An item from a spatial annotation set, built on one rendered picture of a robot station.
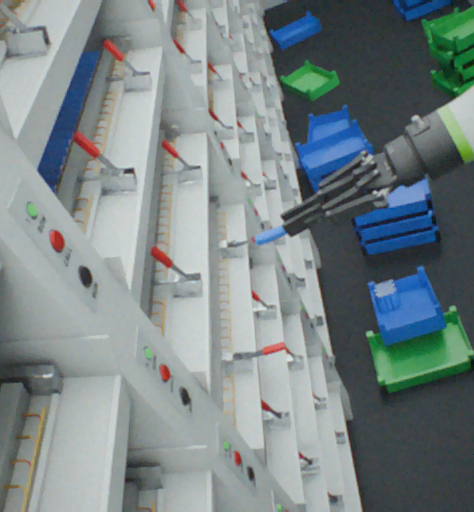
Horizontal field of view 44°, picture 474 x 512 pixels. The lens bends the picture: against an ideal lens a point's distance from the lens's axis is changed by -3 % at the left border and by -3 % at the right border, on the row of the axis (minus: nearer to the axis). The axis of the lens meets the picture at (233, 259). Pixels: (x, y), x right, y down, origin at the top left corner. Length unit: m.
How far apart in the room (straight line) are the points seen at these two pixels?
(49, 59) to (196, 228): 0.40
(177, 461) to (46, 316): 0.24
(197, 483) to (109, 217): 0.31
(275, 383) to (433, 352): 0.95
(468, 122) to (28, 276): 0.66
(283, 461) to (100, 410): 0.61
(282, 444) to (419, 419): 0.88
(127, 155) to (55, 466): 0.43
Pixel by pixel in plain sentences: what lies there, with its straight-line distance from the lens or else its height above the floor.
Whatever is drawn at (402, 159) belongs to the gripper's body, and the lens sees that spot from 0.92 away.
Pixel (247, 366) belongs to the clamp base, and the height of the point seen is 0.94.
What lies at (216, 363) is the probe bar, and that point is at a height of 0.97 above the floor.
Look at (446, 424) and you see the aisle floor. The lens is 1.89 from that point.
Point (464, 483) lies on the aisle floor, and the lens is 1.81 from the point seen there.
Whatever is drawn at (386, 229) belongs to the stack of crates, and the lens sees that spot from 2.28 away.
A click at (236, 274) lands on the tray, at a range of 1.11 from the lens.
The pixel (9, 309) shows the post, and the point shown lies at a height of 1.41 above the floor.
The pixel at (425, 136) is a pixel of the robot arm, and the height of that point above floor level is 1.13.
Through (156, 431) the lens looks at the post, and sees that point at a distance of 0.61.
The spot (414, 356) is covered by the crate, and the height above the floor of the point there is 0.00.
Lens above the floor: 1.66
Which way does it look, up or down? 39 degrees down
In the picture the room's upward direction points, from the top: 30 degrees counter-clockwise
